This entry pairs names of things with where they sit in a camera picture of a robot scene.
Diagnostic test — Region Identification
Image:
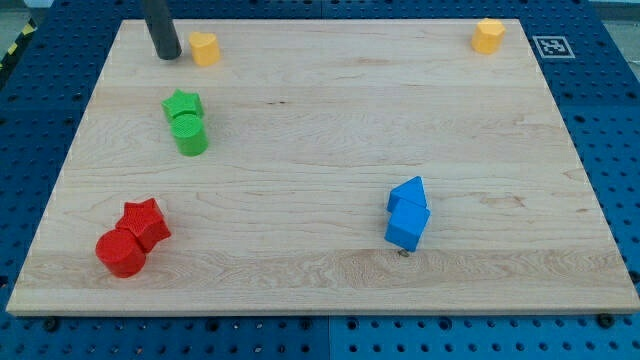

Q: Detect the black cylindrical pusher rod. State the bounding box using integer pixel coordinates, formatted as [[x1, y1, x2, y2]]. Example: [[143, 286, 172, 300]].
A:
[[141, 0, 182, 60]]

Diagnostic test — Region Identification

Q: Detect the yellow heart block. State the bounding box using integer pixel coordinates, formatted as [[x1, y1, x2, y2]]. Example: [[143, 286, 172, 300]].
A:
[[188, 32, 221, 66]]

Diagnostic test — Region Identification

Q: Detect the light wooden board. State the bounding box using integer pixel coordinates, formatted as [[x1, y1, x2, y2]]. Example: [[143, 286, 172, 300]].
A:
[[7, 19, 639, 317]]

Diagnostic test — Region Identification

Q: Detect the green star block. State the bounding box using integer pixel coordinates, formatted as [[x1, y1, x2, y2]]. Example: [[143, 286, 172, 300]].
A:
[[161, 89, 204, 123]]

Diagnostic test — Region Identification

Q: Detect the green cylinder block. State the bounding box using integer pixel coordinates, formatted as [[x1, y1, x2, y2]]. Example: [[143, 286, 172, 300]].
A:
[[170, 114, 209, 156]]

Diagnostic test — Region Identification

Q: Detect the red star block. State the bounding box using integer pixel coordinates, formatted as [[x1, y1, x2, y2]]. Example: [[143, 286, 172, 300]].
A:
[[116, 198, 171, 253]]

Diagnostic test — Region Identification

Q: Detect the red cylinder block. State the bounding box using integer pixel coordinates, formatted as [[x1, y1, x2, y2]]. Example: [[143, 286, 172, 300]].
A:
[[95, 228, 146, 278]]

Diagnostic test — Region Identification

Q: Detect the blue triangle block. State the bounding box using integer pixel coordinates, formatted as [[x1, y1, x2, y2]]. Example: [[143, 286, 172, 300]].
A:
[[386, 176, 428, 212]]

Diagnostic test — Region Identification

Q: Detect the blue cube block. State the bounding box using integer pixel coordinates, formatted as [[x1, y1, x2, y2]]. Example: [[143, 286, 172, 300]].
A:
[[384, 199, 431, 252]]

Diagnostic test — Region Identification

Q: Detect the yellow pentagon block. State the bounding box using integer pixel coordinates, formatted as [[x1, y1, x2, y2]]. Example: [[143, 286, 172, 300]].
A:
[[471, 18, 506, 55]]

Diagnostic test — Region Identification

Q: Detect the white fiducial marker tag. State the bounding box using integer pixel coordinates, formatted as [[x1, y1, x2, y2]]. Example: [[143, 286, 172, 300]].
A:
[[533, 35, 575, 59]]

